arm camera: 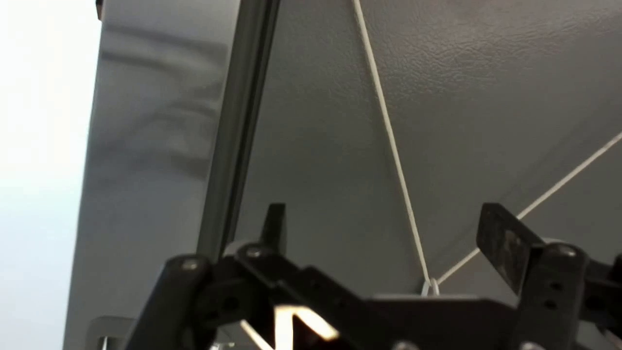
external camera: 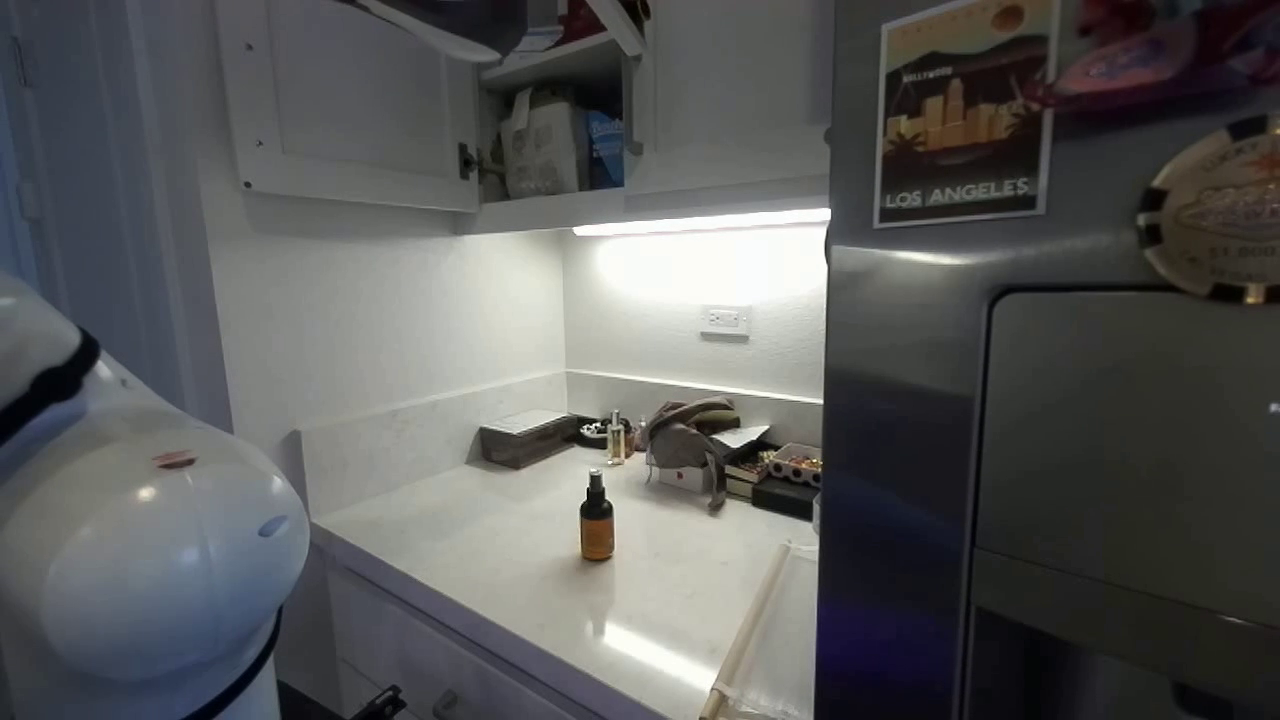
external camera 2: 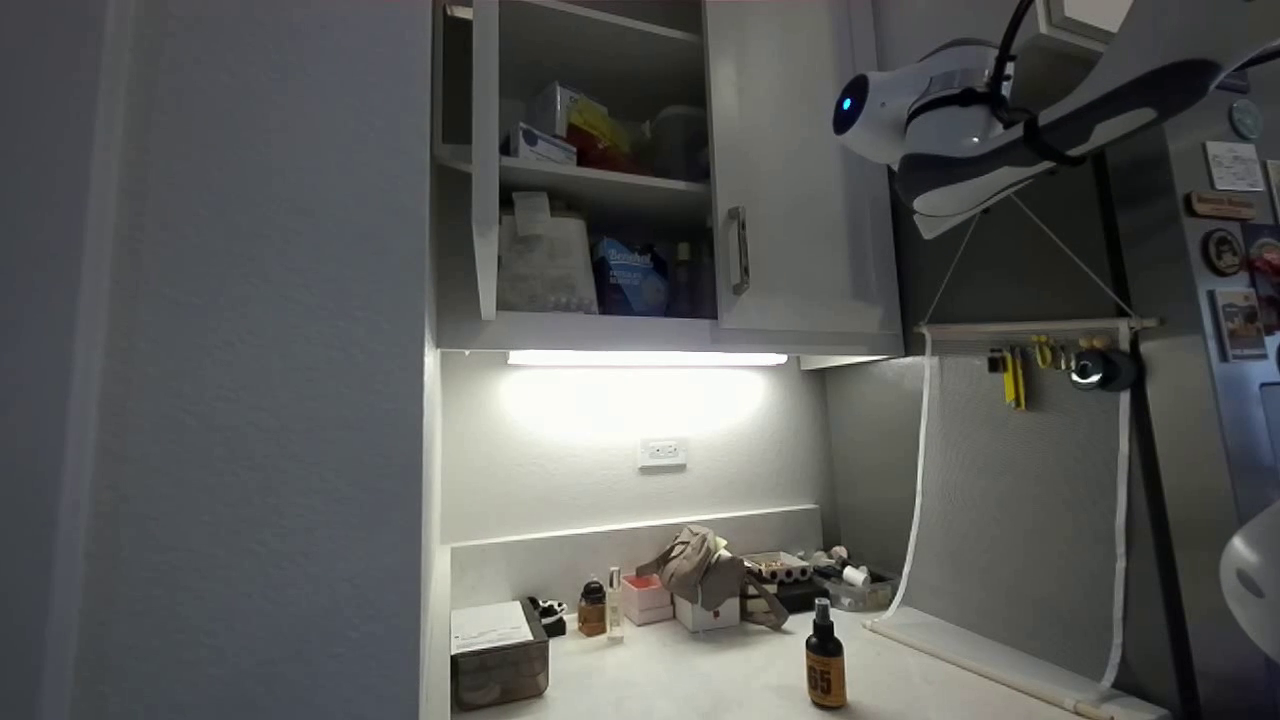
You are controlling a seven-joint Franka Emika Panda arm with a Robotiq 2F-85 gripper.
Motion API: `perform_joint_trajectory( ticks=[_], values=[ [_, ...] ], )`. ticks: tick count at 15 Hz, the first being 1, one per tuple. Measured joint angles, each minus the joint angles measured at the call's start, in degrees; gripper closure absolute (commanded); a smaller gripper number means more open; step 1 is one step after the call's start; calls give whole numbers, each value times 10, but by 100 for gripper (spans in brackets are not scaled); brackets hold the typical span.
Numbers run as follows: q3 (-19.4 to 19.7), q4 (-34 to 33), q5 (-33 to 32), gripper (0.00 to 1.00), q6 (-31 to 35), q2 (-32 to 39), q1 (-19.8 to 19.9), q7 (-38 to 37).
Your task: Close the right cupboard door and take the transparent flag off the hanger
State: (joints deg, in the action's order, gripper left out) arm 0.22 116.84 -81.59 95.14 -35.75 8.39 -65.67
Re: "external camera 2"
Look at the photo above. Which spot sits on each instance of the white panelled cupboard door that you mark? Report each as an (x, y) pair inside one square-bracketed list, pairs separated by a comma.
[(800, 162)]

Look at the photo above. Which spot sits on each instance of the small gold charm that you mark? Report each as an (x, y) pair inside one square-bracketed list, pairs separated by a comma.
[(1044, 358)]

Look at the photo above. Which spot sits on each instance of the black round badge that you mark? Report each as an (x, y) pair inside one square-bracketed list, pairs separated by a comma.
[(1101, 370)]

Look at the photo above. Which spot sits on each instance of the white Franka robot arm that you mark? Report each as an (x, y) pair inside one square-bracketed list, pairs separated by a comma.
[(932, 106)]

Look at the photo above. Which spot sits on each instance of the white cupboard door with knob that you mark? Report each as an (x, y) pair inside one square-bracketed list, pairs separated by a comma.
[(486, 162)]

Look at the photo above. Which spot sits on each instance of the under-cabinet light bar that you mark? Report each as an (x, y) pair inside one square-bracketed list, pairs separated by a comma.
[(647, 358)]

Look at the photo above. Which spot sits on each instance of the blue plastic package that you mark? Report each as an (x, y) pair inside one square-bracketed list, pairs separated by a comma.
[(628, 279)]

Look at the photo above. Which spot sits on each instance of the clear plastic bottle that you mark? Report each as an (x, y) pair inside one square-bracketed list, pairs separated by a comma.
[(683, 280)]

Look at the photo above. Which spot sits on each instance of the white paper bag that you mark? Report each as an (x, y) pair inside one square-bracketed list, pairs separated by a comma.
[(545, 260)]

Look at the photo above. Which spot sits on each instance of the crumpled grey cloth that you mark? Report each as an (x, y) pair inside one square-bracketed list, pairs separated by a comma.
[(700, 565)]

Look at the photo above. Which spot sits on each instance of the clear plastic container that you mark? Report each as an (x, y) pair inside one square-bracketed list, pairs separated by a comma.
[(679, 142)]

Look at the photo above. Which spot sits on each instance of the pink white small box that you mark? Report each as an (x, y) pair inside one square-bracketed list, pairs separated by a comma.
[(647, 601)]

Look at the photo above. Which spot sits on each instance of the yellow red package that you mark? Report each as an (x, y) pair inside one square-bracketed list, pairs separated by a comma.
[(594, 127)]

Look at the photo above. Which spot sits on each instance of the small clear bottle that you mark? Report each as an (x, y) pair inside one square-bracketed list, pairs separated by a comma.
[(615, 606)]

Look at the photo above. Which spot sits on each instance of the dark compartment box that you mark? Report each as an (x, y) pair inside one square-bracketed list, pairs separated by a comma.
[(776, 574)]

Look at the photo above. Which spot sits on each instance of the small amber bottle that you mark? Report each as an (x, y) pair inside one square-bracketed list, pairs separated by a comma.
[(594, 611)]

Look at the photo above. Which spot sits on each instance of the small black object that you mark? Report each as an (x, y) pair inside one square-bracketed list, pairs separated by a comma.
[(545, 617)]

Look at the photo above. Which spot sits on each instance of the grey cardboard box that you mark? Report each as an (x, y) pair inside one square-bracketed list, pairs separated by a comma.
[(496, 655)]

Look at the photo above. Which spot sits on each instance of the amber spray bottle black cap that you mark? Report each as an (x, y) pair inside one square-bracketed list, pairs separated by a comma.
[(827, 662)]

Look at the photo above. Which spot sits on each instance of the stainless steel refrigerator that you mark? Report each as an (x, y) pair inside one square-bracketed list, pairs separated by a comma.
[(1203, 427)]

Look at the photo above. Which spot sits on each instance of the dark round magnet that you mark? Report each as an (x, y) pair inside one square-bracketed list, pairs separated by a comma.
[(1223, 249)]

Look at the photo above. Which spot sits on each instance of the Los Angeles poster magnet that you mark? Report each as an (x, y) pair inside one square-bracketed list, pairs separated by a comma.
[(1237, 327)]

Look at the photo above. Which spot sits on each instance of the brown oval magnet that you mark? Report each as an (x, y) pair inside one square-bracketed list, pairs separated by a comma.
[(1223, 206)]

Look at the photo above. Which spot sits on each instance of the white square magnet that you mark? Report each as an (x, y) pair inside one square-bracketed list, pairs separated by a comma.
[(1234, 164)]

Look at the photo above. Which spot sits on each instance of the pink red fridge magnet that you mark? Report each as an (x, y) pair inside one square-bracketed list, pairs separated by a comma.
[(1265, 273)]

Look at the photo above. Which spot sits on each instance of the pale round magnet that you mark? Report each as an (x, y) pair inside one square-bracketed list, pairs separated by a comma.
[(1250, 120)]

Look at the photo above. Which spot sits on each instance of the white wall cupboard with shelves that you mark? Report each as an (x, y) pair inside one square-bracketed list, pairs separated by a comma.
[(572, 334)]

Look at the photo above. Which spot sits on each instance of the white wall outlet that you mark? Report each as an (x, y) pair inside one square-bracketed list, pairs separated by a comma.
[(661, 454)]

